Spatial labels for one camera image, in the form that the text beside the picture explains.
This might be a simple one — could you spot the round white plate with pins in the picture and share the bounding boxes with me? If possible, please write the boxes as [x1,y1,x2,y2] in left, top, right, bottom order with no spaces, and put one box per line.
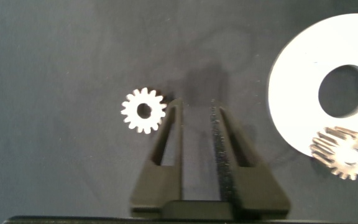
[267,13,358,158]

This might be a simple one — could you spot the large steel gear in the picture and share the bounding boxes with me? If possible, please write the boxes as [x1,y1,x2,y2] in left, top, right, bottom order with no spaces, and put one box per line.
[310,126,358,181]

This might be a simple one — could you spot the small steel gear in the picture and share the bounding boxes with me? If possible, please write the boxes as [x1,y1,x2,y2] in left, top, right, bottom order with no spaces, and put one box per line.
[120,87,168,135]

